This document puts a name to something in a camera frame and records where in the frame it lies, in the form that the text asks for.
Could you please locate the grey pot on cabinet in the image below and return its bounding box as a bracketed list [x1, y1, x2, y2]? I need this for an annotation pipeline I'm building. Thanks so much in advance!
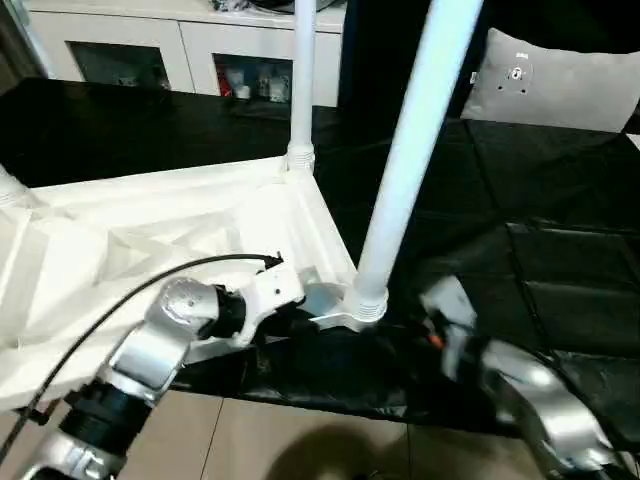
[249, 0, 346, 12]

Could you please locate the grey pillow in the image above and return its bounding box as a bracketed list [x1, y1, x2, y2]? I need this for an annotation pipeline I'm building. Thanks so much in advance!
[459, 27, 640, 134]

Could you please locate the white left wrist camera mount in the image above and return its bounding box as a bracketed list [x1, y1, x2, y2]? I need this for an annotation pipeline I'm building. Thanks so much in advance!
[234, 262, 307, 347]

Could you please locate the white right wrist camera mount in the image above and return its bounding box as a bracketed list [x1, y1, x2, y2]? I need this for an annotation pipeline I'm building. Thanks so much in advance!
[418, 274, 479, 381]

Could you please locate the black table mat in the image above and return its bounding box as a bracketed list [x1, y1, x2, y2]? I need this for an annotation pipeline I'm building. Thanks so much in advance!
[0, 77, 640, 441]

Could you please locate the white glass-door cabinet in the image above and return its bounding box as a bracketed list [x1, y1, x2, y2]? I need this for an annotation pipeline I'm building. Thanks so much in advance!
[27, 0, 346, 107]

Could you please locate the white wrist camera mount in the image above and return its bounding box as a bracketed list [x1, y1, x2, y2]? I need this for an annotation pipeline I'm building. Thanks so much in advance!
[418, 274, 479, 381]
[234, 262, 307, 347]

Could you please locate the white plastic table top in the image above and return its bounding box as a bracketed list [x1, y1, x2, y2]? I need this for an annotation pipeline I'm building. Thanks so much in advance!
[0, 149, 391, 414]

